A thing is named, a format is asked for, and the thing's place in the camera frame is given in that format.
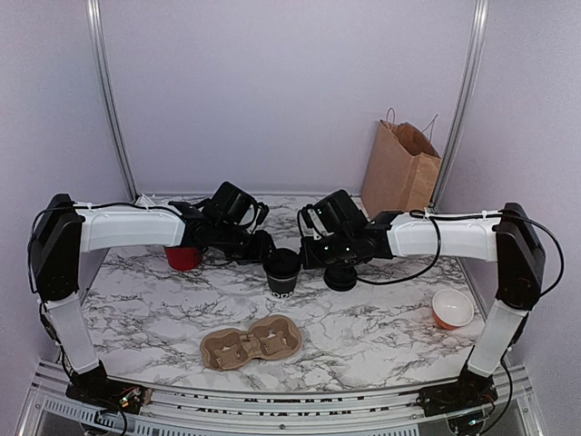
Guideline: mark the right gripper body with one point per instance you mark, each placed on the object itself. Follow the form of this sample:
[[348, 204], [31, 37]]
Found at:
[[338, 252]]

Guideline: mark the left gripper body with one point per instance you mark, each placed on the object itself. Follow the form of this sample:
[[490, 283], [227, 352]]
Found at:
[[241, 251]]

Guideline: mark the black plastic cup lid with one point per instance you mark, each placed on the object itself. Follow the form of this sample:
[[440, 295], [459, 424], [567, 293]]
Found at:
[[282, 263]]

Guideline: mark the black paper coffee cup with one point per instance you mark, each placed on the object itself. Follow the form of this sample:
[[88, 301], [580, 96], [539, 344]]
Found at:
[[282, 286]]

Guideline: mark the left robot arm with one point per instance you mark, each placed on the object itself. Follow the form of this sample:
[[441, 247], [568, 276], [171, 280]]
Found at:
[[69, 241]]

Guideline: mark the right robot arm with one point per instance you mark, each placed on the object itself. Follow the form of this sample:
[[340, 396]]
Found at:
[[526, 257]]

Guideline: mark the red cylindrical holder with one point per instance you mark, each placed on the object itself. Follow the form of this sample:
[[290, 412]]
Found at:
[[183, 259]]

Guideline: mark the brown paper bag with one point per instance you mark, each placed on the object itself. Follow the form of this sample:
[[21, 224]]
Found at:
[[403, 169]]

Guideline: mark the cardboard cup carrier tray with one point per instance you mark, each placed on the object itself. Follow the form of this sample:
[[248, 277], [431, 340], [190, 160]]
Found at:
[[271, 338]]

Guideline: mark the white wrapped straw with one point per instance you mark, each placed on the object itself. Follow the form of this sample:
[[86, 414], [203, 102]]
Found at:
[[145, 200]]

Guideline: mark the orange white bowl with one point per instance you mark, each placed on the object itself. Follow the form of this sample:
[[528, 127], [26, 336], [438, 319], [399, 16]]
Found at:
[[452, 309]]

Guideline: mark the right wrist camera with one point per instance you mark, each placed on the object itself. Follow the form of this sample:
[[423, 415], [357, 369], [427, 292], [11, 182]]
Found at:
[[335, 213]]

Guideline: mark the front aluminium rail base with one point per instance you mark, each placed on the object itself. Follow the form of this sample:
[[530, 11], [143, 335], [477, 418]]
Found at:
[[170, 410]]

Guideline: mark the right aluminium frame post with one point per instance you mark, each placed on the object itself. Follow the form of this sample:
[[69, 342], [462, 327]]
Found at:
[[467, 87]]

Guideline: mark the aluminium frame post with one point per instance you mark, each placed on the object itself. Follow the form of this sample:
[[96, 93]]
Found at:
[[106, 86], [467, 87]]

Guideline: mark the left aluminium frame post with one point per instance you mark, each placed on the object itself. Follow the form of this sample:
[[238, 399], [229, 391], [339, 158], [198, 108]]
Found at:
[[106, 86]]

